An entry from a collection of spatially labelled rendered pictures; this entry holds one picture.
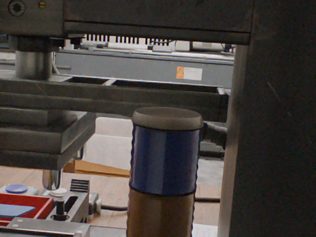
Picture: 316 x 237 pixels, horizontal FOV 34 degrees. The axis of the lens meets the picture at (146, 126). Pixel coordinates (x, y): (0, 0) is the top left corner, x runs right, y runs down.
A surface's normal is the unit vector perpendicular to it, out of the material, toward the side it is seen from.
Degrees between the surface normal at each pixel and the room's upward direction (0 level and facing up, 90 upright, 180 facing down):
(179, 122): 72
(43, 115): 90
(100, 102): 90
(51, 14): 90
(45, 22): 90
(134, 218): 76
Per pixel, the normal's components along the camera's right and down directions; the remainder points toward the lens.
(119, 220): 0.07, -0.98
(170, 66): -0.14, 0.18
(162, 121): -0.13, -0.14
